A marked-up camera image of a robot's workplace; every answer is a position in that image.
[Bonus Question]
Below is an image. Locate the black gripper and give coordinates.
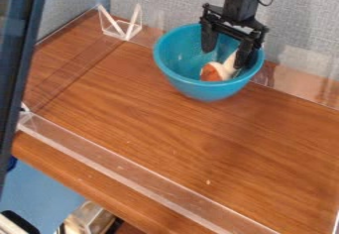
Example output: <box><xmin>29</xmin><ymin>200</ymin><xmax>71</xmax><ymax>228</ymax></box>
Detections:
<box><xmin>200</xmin><ymin>0</ymin><xmax>268</xmax><ymax>69</ymax></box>

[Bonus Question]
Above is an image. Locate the brown and white toy mushroom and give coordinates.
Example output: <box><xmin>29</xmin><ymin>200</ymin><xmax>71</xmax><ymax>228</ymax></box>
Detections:
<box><xmin>200</xmin><ymin>52</ymin><xmax>237</xmax><ymax>81</ymax></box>

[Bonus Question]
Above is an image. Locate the blue bowl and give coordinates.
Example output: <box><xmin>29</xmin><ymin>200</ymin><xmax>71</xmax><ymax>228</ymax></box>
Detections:
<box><xmin>152</xmin><ymin>24</ymin><xmax>264</xmax><ymax>102</ymax></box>

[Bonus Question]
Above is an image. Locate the clear acrylic back barrier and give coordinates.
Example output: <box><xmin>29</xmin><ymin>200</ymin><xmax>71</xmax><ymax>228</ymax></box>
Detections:
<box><xmin>131</xmin><ymin>28</ymin><xmax>339</xmax><ymax>110</ymax></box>

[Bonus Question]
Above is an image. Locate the clear acrylic barrier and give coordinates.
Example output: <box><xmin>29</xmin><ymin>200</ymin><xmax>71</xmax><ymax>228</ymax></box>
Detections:
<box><xmin>17</xmin><ymin>112</ymin><xmax>277</xmax><ymax>234</ymax></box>
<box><xmin>131</xmin><ymin>28</ymin><xmax>339</xmax><ymax>110</ymax></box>

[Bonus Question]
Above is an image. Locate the clear acrylic front barrier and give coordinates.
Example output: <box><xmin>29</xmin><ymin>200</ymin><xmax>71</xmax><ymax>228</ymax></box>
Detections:
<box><xmin>17</xmin><ymin>112</ymin><xmax>277</xmax><ymax>234</ymax></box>

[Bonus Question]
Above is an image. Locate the blue object at left edge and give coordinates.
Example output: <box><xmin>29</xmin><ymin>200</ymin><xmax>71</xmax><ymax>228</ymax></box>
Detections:
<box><xmin>6</xmin><ymin>157</ymin><xmax>17</xmax><ymax>172</ymax></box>

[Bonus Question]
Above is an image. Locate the metallic object under table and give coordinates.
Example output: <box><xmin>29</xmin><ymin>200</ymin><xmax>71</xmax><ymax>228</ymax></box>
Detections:
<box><xmin>55</xmin><ymin>201</ymin><xmax>116</xmax><ymax>234</ymax></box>

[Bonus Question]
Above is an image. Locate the black white object bottom left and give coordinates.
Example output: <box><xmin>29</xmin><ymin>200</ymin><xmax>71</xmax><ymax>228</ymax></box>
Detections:
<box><xmin>0</xmin><ymin>211</ymin><xmax>40</xmax><ymax>234</ymax></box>

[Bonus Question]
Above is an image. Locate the clear acrylic corner bracket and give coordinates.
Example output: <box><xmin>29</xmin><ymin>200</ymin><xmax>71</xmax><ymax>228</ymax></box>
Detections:
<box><xmin>96</xmin><ymin>4</ymin><xmax>143</xmax><ymax>41</ymax></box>

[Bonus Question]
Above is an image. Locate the blue metal frame post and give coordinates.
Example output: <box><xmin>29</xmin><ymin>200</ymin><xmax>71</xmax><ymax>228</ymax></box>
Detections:
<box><xmin>0</xmin><ymin>0</ymin><xmax>45</xmax><ymax>198</ymax></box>

